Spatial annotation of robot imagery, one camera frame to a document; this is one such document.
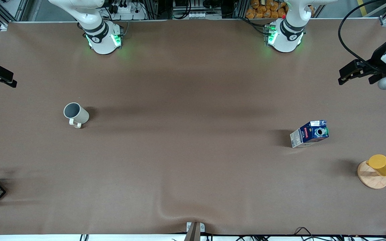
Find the metal table clamp bracket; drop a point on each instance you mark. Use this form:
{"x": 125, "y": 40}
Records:
{"x": 194, "y": 229}

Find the white socket bar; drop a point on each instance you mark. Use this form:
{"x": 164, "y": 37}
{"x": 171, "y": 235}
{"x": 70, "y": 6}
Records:
{"x": 197, "y": 14}

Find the yellow plastic cup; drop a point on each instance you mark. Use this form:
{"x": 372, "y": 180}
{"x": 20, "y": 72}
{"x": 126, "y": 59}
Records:
{"x": 382, "y": 165}

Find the round wooden mug stand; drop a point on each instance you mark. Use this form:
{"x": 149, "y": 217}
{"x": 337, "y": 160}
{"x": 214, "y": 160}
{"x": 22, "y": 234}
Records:
{"x": 370, "y": 179}

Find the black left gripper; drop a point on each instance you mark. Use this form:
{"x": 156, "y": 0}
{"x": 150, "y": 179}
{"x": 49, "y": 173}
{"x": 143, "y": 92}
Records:
{"x": 378, "y": 57}

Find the white power strip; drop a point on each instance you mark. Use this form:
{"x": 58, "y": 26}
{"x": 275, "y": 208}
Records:
{"x": 126, "y": 11}

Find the brown table cloth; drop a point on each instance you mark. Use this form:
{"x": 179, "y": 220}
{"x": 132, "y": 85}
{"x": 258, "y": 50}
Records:
{"x": 193, "y": 167}

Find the bag of orange snacks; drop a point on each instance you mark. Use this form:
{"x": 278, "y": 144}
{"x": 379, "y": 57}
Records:
{"x": 266, "y": 8}

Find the blue milk carton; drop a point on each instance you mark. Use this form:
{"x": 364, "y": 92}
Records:
{"x": 310, "y": 134}

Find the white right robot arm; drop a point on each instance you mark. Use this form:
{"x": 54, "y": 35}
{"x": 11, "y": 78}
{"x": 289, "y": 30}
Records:
{"x": 102, "y": 38}

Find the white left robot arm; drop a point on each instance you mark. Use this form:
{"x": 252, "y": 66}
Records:
{"x": 285, "y": 36}

